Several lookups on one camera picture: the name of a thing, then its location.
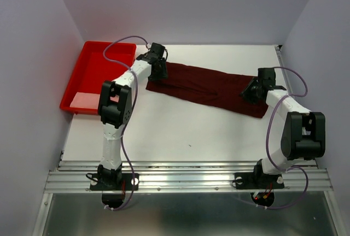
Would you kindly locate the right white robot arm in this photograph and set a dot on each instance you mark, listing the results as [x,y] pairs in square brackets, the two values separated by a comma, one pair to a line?
[303,136]

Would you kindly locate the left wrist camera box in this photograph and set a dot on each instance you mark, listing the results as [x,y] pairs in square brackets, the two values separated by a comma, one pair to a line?
[158,50]

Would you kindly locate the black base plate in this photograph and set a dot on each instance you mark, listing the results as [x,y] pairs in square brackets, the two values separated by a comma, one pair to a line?
[250,181]
[125,183]

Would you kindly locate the dark red t shirt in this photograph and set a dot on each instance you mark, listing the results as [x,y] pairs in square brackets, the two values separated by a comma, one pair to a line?
[208,87]

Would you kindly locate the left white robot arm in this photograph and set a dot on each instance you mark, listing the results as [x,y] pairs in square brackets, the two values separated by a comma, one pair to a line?
[115,107]

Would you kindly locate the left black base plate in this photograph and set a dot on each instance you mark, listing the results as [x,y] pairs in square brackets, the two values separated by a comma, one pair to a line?
[125,183]

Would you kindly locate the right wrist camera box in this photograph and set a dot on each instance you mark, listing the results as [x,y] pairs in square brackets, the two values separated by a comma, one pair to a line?
[267,76]

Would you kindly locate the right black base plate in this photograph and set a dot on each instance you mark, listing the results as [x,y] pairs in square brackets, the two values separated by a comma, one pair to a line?
[250,181]

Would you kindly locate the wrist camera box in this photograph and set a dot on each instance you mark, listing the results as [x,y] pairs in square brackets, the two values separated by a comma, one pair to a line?
[267,76]
[158,50]

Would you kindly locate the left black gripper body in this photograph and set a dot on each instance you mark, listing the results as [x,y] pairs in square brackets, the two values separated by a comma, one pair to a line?
[161,72]

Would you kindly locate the aluminium rail frame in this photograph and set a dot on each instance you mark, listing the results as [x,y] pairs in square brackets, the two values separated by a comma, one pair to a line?
[188,158]

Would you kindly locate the red plastic tray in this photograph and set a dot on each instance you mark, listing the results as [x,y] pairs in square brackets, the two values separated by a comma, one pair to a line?
[90,71]

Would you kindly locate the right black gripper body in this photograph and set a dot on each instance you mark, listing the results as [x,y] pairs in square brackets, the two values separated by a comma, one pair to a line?
[250,92]

